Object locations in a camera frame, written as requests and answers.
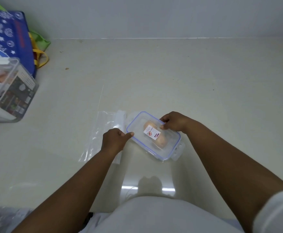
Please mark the person's right forearm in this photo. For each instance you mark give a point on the person's right forearm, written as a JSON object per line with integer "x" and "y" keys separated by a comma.
{"x": 229, "y": 167}

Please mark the clear container with blue-sealed lid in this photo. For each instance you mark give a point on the clear container with blue-sealed lid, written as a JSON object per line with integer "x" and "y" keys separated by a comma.
{"x": 144, "y": 140}

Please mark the orange food piece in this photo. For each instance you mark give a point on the orange food piece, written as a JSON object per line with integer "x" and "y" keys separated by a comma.
{"x": 161, "y": 141}

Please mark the clear zip plastic bag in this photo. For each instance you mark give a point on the clear zip plastic bag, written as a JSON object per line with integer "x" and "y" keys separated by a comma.
{"x": 96, "y": 135}

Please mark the person's white shirt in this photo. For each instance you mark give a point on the person's white shirt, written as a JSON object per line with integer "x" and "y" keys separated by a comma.
{"x": 161, "y": 215}

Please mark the person's right thumb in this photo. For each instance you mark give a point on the person's right thumb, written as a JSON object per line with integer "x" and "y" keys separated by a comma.
{"x": 163, "y": 126}

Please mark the person's left forearm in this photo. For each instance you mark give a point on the person's left forearm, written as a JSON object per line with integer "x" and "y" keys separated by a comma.
{"x": 66, "y": 194}

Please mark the person's left hand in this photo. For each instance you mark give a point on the person's left hand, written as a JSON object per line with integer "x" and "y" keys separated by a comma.
{"x": 112, "y": 141}

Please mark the blue star-print bag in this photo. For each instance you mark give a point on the blue star-print bag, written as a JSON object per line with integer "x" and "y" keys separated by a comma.
{"x": 8, "y": 36}

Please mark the large clear storage box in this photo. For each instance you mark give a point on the large clear storage box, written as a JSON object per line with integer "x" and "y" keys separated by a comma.
{"x": 12, "y": 94}

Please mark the grey plastic bag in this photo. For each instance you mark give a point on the grey plastic bag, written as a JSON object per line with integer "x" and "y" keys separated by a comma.
{"x": 3, "y": 219}

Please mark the person's left thumb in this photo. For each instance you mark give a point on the person's left thumb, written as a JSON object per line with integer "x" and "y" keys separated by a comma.
{"x": 128, "y": 135}

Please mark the person's right hand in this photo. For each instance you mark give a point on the person's right hand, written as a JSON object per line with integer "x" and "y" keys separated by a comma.
{"x": 178, "y": 122}

